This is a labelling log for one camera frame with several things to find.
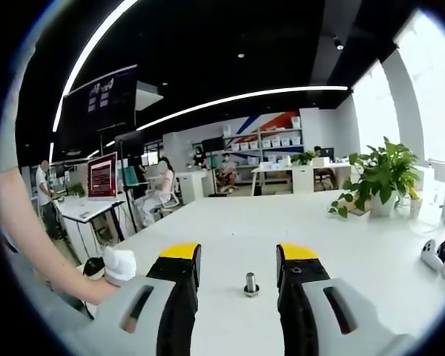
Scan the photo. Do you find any small green desk plant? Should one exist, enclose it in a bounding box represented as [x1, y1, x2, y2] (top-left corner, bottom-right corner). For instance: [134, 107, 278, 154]
[65, 182, 85, 198]

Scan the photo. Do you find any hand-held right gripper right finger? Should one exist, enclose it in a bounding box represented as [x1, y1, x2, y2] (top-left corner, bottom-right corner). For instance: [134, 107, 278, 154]
[276, 243, 418, 356]

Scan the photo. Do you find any white cup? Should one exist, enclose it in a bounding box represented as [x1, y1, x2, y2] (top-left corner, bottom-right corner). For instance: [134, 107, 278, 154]
[409, 196, 423, 219]

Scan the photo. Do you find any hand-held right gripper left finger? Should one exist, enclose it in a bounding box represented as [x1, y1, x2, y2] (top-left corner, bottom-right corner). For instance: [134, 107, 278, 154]
[59, 243, 202, 356]

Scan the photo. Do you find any small background potted plant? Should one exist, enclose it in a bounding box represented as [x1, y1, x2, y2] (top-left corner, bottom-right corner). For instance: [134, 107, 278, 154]
[289, 150, 316, 166]

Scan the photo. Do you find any white office desk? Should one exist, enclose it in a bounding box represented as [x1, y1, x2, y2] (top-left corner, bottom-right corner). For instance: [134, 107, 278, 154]
[251, 162, 353, 196]

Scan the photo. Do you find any white counter cabinet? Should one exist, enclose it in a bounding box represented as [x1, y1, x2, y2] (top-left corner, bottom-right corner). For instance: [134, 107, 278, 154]
[177, 169, 218, 205]

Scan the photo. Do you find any dark hanging display screen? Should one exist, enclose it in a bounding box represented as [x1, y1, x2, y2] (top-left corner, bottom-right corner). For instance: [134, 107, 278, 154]
[61, 65, 139, 149]

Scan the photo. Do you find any large green potted plant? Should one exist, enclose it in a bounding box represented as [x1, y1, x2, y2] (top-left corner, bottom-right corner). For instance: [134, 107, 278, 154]
[328, 136, 422, 220]

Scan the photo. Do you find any ceiling air conditioner panel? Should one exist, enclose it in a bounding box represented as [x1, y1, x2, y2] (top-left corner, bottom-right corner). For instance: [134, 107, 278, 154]
[135, 81, 165, 111]

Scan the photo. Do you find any thick metal threaded stud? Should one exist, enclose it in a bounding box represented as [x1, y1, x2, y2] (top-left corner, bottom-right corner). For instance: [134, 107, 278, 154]
[243, 272, 261, 298]

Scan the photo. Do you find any white laptop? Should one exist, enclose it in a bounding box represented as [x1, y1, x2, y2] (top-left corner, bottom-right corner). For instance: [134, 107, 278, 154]
[61, 151, 126, 223]

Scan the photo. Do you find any long ceiling light strip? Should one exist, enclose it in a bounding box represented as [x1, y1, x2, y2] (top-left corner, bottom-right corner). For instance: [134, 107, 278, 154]
[51, 0, 136, 133]

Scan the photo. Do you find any row of white storage bins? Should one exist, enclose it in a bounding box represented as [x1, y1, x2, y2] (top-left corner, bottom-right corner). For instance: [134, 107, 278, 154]
[231, 135, 303, 151]

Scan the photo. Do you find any teal panel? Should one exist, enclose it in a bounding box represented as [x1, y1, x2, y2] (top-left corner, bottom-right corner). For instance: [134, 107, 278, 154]
[122, 162, 149, 186]

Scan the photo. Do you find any white office chair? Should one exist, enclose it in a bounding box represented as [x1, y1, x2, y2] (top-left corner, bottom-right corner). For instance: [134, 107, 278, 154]
[150, 174, 181, 220]

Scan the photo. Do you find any black wall screen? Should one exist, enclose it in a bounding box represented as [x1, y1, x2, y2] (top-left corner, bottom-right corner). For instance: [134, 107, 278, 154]
[202, 136, 224, 154]

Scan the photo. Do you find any straight ceiling light strip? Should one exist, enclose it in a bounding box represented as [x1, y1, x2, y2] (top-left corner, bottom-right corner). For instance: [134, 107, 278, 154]
[136, 85, 349, 131]

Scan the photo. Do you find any metal storage shelf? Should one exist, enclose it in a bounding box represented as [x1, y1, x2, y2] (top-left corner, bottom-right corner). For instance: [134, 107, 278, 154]
[222, 128, 305, 168]

